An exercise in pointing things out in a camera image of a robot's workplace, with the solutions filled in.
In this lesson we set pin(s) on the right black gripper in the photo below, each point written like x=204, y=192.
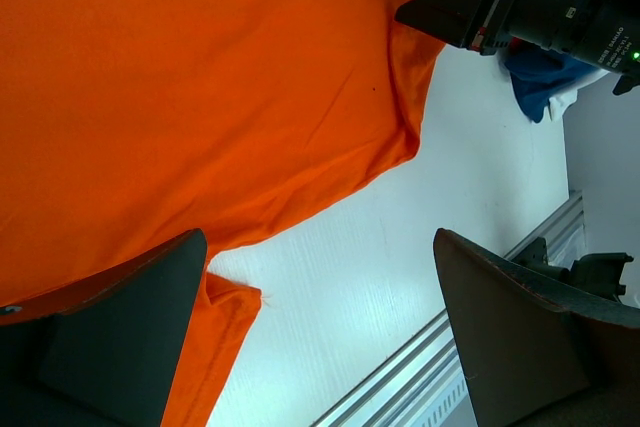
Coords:
x=596, y=32

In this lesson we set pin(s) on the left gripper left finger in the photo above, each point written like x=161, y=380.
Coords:
x=102, y=351

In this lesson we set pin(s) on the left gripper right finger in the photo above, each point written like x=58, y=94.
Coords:
x=535, y=351

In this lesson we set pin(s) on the orange t shirt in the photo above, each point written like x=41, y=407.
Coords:
x=125, y=123

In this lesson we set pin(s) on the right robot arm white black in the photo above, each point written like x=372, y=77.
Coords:
x=601, y=33

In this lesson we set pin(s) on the blue t shirt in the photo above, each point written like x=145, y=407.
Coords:
x=536, y=74

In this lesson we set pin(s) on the white t shirt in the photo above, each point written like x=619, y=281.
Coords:
x=559, y=102

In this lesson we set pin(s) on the white slotted cable duct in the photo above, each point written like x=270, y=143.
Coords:
x=450, y=405

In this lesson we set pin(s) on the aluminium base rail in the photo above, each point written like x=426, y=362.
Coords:
x=394, y=392

